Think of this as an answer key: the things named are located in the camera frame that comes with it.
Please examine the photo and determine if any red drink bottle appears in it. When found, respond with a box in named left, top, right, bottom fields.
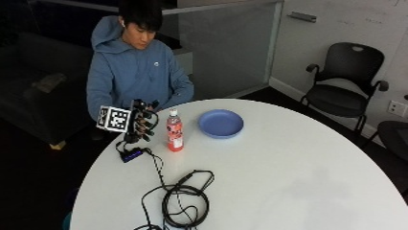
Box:
left=165, top=108, right=184, bottom=153

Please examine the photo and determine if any black office chair with armrests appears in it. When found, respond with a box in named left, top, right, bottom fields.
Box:
left=298, top=41, right=390, bottom=135

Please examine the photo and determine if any coiled black cable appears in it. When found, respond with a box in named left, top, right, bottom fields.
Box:
left=132, top=169, right=215, bottom=230

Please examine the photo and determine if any black hub box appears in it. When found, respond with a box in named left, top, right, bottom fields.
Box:
left=118, top=147, right=144, bottom=164

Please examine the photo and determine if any white wall outlet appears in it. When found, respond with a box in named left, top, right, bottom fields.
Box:
left=386, top=100, right=408, bottom=118

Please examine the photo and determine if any grey wall handle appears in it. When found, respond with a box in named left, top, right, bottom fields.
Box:
left=286, top=11, right=318, bottom=24

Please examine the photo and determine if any thin black cable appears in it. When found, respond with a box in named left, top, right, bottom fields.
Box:
left=114, top=139, right=168, bottom=190

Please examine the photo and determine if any dark sofa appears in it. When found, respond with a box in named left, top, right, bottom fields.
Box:
left=0, top=31, right=92, bottom=146

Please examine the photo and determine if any the person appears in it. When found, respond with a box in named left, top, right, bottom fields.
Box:
left=84, top=0, right=196, bottom=123

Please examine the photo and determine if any glass partition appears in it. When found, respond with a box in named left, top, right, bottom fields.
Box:
left=160, top=0, right=285, bottom=100

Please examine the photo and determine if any grey cloth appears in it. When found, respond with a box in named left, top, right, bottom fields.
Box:
left=29, top=72, right=67, bottom=94

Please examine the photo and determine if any white marker cube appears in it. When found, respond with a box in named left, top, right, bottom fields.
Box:
left=95, top=104, right=134, bottom=133

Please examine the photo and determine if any blue plate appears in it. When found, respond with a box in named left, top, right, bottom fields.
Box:
left=196, top=108, right=244, bottom=139

